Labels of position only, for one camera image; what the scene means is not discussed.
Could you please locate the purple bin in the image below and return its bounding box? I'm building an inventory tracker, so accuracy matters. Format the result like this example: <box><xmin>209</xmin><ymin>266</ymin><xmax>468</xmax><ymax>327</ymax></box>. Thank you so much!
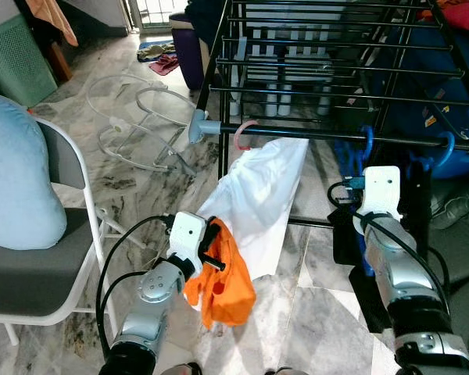
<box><xmin>170</xmin><ymin>12</ymin><xmax>208</xmax><ymax>91</ymax></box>

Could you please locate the orange shirt with badge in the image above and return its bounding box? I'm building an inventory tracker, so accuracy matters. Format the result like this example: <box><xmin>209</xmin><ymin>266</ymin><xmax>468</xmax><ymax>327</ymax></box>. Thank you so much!
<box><xmin>184</xmin><ymin>219</ymin><xmax>257</xmax><ymax>329</ymax></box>

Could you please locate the clear tube frame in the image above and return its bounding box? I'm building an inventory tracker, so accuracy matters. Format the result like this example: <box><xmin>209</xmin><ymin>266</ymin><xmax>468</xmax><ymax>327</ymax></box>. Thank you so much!
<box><xmin>86</xmin><ymin>73</ymin><xmax>200</xmax><ymax>173</ymax></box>

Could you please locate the black metal drying rack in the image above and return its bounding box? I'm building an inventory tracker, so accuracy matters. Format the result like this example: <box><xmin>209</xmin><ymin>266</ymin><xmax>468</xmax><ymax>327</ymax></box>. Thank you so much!
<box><xmin>189</xmin><ymin>0</ymin><xmax>469</xmax><ymax>231</ymax></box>

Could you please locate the red cushion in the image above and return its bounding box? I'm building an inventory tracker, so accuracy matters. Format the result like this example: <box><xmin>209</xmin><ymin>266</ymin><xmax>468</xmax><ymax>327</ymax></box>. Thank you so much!
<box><xmin>438</xmin><ymin>0</ymin><xmax>469</xmax><ymax>32</ymax></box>

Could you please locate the maroon cloth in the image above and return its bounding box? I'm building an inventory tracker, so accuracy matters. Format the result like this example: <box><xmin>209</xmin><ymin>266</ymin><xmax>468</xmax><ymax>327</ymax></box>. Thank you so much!
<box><xmin>137</xmin><ymin>39</ymin><xmax>181</xmax><ymax>77</ymax></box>

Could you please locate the white shirt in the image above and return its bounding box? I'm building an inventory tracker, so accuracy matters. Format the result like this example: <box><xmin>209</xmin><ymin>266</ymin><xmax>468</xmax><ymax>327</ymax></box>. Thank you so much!
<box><xmin>197</xmin><ymin>137</ymin><xmax>310</xmax><ymax>280</ymax></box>

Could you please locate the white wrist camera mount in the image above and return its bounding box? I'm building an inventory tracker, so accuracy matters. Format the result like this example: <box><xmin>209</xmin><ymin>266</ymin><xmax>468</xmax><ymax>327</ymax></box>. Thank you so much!
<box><xmin>168</xmin><ymin>211</ymin><xmax>212</xmax><ymax>270</ymax></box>
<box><xmin>356</xmin><ymin>166</ymin><xmax>402</xmax><ymax>223</ymax></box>

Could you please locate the pink plastic hanger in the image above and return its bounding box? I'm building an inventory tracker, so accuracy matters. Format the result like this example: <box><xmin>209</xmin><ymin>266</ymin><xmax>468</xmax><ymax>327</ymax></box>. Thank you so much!
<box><xmin>233</xmin><ymin>120</ymin><xmax>260</xmax><ymax>152</ymax></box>

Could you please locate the green sofa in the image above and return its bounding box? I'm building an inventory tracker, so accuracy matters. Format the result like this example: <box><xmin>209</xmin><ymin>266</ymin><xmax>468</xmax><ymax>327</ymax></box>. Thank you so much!
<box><xmin>426</xmin><ymin>176</ymin><xmax>469</xmax><ymax>375</ymax></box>

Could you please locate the grey white folding chair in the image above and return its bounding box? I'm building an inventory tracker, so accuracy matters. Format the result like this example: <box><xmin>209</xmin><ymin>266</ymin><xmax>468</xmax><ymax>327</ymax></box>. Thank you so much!
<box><xmin>0</xmin><ymin>117</ymin><xmax>118</xmax><ymax>346</ymax></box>

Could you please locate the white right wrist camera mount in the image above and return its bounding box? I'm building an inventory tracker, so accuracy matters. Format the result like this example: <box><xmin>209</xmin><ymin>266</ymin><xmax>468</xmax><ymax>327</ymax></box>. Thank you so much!
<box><xmin>356</xmin><ymin>166</ymin><xmax>402</xmax><ymax>223</ymax></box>

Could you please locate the blue storage bag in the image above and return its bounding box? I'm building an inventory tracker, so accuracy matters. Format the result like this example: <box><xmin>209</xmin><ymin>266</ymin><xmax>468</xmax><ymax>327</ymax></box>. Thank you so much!
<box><xmin>391</xmin><ymin>20</ymin><xmax>469</xmax><ymax>180</ymax></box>

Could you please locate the dark navy hanging garment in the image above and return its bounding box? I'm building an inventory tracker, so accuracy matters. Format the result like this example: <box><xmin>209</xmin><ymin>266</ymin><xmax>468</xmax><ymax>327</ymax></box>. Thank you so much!
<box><xmin>328</xmin><ymin>145</ymin><xmax>431</xmax><ymax>333</ymax></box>

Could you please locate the orange hanging cloth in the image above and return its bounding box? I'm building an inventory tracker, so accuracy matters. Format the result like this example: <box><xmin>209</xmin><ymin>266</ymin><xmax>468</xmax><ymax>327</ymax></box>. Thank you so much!
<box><xmin>23</xmin><ymin>0</ymin><xmax>79</xmax><ymax>46</ymax></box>

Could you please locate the light blue pillow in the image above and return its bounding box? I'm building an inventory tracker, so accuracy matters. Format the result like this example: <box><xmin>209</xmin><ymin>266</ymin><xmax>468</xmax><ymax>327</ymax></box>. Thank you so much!
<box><xmin>0</xmin><ymin>92</ymin><xmax>67</xmax><ymax>251</ymax></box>

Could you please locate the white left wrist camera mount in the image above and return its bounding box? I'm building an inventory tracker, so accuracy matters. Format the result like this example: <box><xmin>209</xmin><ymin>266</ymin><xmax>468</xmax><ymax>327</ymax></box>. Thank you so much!
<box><xmin>168</xmin><ymin>211</ymin><xmax>212</xmax><ymax>270</ymax></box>

